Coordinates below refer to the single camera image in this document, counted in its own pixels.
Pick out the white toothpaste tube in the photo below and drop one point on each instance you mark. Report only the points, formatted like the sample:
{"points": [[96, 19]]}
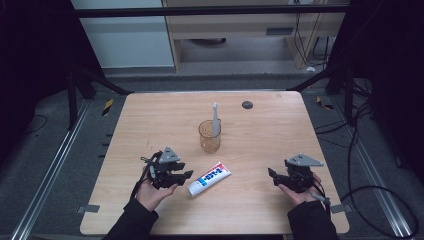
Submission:
{"points": [[208, 179]]}

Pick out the person's left hand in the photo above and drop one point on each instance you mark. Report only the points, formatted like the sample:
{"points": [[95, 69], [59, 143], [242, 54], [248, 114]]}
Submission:
{"points": [[151, 196]]}

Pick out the light wooden desk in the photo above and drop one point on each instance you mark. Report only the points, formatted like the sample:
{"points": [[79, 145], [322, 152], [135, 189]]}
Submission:
{"points": [[233, 30]]}

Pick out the white cabinet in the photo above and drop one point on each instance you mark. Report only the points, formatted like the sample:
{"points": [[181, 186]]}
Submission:
{"points": [[126, 43]]}

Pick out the grey tape piece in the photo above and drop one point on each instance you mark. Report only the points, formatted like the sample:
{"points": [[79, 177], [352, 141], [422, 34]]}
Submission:
{"points": [[340, 208], [88, 208]]}

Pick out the clear amber cup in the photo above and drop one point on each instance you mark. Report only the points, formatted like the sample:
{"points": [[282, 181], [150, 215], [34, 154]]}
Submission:
{"points": [[210, 142]]}

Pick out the small white object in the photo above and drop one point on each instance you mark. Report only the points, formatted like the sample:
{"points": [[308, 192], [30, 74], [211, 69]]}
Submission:
{"points": [[310, 69]]}

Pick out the person's right hand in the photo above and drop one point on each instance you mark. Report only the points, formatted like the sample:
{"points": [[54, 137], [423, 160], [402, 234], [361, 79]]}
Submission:
{"points": [[301, 198]]}

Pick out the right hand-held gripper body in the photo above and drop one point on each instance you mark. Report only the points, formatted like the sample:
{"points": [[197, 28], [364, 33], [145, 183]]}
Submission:
{"points": [[300, 175]]}

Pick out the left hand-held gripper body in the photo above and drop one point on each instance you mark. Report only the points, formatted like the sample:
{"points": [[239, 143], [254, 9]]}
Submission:
{"points": [[163, 173]]}

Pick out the black metal stand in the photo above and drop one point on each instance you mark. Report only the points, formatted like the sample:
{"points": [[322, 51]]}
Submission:
{"points": [[349, 100], [71, 100]]}

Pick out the metal floor rail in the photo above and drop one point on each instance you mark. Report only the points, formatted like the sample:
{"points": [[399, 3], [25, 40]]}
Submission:
{"points": [[50, 170], [376, 180]]}

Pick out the dark curtain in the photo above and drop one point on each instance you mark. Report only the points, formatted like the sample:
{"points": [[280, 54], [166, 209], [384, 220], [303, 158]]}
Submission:
{"points": [[33, 50], [393, 50]]}

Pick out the yellow-black striped tape strip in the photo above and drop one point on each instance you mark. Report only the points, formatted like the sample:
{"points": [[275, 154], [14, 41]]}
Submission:
{"points": [[107, 106], [323, 103]]}

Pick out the grey electric toothbrush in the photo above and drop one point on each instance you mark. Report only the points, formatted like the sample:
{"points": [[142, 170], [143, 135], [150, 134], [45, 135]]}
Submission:
{"points": [[216, 123]]}

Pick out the black horizontal frame bar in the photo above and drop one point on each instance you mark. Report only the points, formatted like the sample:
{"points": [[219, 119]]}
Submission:
{"points": [[200, 11]]}

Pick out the dark round table grommet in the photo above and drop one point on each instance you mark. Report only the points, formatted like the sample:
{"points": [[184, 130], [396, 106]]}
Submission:
{"points": [[247, 105]]}

